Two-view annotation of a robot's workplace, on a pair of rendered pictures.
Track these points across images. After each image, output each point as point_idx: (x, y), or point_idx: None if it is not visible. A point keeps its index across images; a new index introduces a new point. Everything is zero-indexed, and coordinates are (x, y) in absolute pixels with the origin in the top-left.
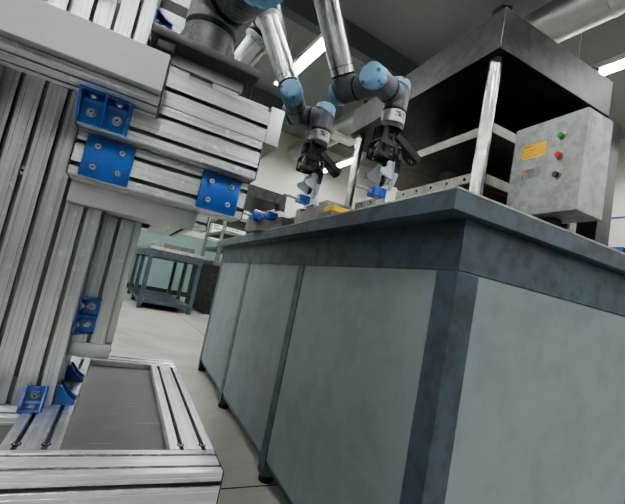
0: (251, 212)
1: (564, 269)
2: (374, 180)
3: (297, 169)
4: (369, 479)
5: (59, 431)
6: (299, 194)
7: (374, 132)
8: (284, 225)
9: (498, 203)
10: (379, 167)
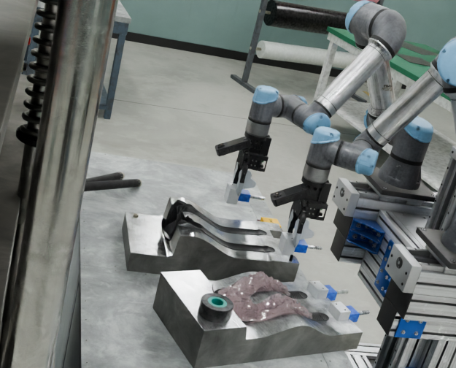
0: (356, 310)
1: None
2: (246, 185)
3: (322, 218)
4: None
5: (354, 366)
6: (305, 241)
7: (268, 146)
8: (303, 274)
9: (229, 172)
10: (248, 172)
